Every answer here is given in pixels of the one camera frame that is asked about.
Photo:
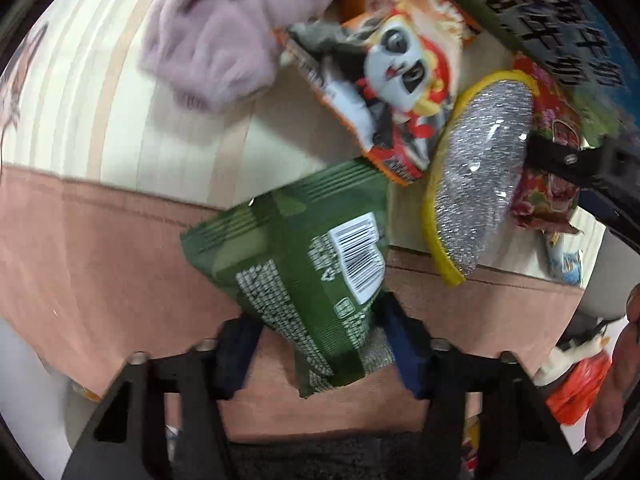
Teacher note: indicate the silver yellow scrub pad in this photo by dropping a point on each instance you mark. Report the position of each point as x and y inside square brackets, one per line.
[475, 171]

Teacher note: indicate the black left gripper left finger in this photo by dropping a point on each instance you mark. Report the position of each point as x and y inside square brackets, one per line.
[160, 418]

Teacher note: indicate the person's hand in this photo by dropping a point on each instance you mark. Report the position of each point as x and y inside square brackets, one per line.
[606, 414]

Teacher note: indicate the red floral snack bag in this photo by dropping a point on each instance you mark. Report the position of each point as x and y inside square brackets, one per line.
[544, 201]

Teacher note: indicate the green snack bag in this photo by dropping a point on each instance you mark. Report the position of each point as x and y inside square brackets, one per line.
[308, 260]

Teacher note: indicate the orange plastic bag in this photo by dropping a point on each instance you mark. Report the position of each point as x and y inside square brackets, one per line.
[579, 390]

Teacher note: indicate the open cardboard box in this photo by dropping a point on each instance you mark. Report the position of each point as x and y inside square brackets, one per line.
[589, 47]

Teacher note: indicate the orange panda snack bag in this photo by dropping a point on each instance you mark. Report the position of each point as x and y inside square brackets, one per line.
[389, 70]

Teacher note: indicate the grey chair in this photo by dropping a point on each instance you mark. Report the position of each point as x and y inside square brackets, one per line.
[615, 274]

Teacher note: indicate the striped cat print rug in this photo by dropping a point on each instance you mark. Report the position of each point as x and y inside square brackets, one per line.
[102, 171]

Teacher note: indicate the lilac fuzzy cloth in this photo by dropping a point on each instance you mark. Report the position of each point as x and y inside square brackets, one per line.
[215, 53]

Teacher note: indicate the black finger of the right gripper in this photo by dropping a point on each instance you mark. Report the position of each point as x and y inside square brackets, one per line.
[607, 176]

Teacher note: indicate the small light blue sachet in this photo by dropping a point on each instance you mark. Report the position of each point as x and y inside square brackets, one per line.
[564, 267]

